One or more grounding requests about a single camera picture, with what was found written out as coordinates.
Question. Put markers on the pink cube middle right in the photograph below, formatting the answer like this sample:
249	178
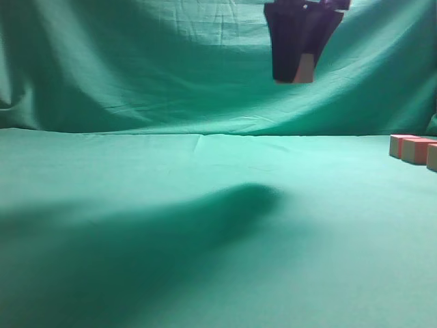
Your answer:
414	150

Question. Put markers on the pink cube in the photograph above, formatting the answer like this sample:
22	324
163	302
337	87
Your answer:
414	150
396	141

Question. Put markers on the green cloth backdrop and cover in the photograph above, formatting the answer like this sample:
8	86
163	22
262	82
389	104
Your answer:
154	175

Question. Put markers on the pink cube far back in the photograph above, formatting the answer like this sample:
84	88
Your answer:
396	141

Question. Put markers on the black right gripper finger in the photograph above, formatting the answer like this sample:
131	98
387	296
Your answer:
285	22
319	26

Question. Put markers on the pink cube right edge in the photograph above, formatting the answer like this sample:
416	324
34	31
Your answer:
431	162

